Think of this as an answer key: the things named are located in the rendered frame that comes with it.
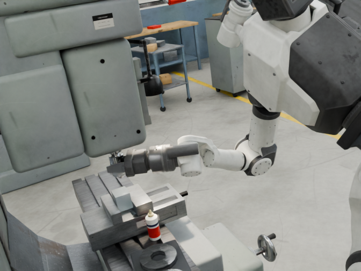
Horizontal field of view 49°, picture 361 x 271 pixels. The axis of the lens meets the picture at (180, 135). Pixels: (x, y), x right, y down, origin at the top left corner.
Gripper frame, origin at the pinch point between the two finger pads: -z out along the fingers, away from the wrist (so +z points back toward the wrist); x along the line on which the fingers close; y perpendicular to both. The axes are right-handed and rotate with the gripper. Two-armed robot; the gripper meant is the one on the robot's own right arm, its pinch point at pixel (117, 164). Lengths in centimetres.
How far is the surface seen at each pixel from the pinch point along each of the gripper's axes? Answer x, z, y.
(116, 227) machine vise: 3.2, -4.2, 21.3
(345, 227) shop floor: -116, 116, 124
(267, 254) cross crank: -21, 48, 60
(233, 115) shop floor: -365, 69, 123
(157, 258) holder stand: 37.0, 13.5, 8.8
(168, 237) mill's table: 3.6, 12.4, 27.5
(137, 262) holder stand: 37.4, 8.7, 8.8
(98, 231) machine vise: 5.7, -9.9, 20.4
